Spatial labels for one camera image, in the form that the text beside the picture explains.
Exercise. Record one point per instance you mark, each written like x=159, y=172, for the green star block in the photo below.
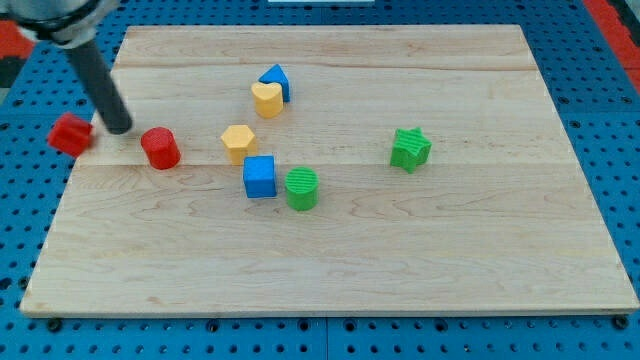
x=410, y=149

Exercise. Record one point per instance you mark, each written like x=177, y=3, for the grey robot arm end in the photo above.
x=65, y=23

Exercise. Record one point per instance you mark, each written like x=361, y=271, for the yellow heart block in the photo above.
x=268, y=99

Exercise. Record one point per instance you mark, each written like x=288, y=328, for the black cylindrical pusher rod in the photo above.
x=94, y=74

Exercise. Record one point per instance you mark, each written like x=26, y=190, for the blue cube block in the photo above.
x=259, y=176

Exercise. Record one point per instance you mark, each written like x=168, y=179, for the blue triangle block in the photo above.
x=276, y=74

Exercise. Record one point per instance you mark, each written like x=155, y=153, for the red cylinder block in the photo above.
x=161, y=148

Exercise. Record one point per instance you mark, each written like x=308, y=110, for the red star block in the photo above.
x=70, y=134

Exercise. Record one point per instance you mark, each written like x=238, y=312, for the wooden board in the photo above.
x=498, y=221

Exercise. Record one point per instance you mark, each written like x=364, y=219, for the yellow hexagon block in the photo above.
x=239, y=142

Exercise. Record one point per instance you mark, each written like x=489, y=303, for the green cylinder block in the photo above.
x=301, y=185

